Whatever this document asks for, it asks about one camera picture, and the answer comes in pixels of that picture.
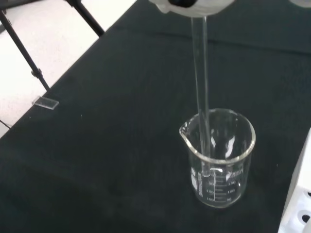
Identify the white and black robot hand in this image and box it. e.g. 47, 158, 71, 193
148, 0, 236, 18

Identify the clear glass graduated beaker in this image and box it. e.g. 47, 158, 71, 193
178, 107, 257, 208

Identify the white test tube rack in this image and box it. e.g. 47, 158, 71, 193
281, 127, 311, 233

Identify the black bench cloth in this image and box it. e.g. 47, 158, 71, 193
0, 0, 311, 233

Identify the black tripod leg with clamp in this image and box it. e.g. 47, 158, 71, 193
0, 9, 51, 91

